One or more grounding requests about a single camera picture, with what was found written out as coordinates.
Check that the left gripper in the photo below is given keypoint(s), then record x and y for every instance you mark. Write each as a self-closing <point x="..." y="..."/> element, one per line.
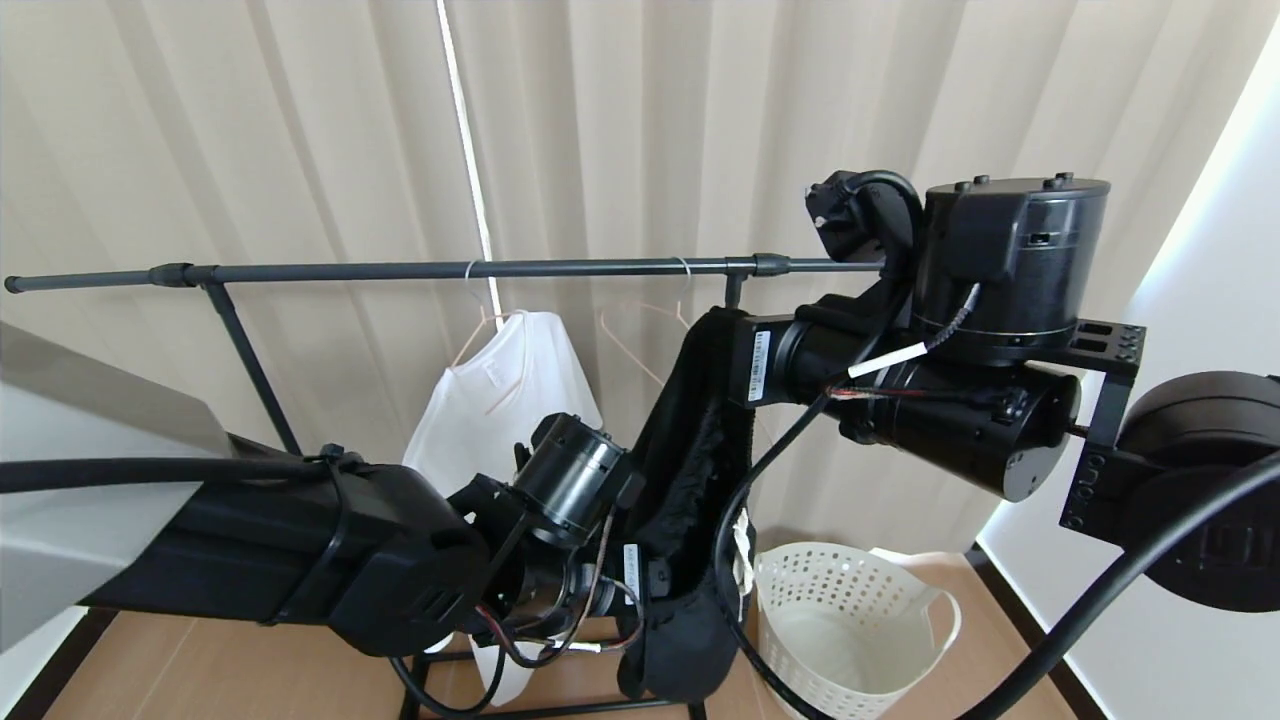
<point x="580" y="590"/>

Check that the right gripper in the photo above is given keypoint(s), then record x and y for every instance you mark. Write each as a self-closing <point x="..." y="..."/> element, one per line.
<point x="840" y="350"/>

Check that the pink clothes hanger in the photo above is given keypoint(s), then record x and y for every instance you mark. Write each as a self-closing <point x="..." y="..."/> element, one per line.
<point x="687" y="280"/>
<point x="468" y="285"/>

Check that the black shorts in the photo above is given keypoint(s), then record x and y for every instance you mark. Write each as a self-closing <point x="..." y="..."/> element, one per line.
<point x="690" y="450"/>

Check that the white printed shirt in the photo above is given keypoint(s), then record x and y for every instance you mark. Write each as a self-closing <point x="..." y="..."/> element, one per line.
<point x="500" y="400"/>

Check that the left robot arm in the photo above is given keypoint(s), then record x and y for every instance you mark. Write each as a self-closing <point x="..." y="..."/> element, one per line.
<point x="300" y="540"/>

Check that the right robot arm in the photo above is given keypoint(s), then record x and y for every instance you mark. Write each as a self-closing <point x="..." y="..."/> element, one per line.
<point x="1010" y="260"/>

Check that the white laundry basket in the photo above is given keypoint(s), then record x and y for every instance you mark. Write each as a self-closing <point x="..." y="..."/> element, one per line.
<point x="850" y="640"/>

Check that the black clothes rack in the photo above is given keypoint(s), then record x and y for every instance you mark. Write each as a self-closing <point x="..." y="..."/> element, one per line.
<point x="350" y="271"/>

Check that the beige curtain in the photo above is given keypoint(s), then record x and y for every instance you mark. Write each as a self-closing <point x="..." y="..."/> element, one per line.
<point x="650" y="120"/>

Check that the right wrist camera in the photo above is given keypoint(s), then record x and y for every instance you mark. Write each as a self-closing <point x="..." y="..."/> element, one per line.
<point x="850" y="215"/>

